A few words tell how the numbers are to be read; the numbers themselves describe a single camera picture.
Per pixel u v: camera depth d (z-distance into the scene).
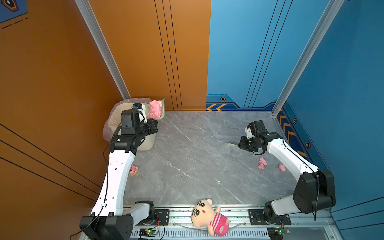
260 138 0.62
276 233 0.71
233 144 0.88
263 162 0.92
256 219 0.72
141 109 0.63
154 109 0.72
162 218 0.74
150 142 0.97
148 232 0.71
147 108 0.75
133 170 0.87
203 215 0.67
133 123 0.53
